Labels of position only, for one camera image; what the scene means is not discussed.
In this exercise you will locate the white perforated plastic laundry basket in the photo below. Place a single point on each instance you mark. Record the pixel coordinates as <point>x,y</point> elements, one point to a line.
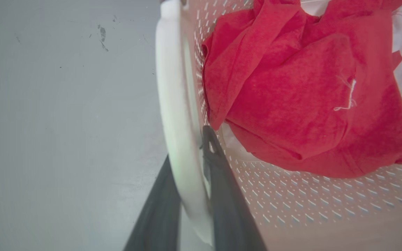
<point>312,202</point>

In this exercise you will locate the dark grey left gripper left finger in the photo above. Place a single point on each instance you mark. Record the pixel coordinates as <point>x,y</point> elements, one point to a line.
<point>159,216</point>

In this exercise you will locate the red cotton shirt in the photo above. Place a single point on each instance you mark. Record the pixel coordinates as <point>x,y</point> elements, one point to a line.
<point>302,97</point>

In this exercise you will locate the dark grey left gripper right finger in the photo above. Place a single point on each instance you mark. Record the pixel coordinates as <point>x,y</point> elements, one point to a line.
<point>229,202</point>

